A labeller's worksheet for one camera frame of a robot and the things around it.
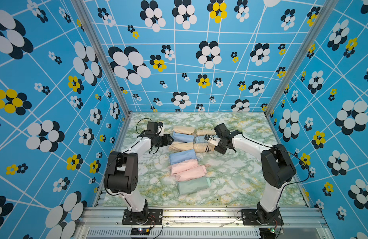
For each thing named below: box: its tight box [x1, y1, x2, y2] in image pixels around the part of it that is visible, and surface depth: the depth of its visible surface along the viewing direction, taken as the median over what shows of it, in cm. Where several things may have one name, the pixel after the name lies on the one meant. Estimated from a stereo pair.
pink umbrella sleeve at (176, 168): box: [170, 158, 199, 174], surface depth 89 cm
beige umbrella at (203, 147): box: [192, 142, 216, 153], surface depth 98 cm
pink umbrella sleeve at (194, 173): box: [173, 165, 207, 182], surface depth 87 cm
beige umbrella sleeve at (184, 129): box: [173, 125, 195, 135], surface depth 107 cm
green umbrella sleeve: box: [176, 176, 212, 196], surface depth 83 cm
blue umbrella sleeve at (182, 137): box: [172, 130, 194, 143], surface depth 103 cm
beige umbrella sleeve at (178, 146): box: [168, 141, 194, 152], surface depth 98 cm
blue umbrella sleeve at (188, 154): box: [169, 148, 197, 165], surface depth 93 cm
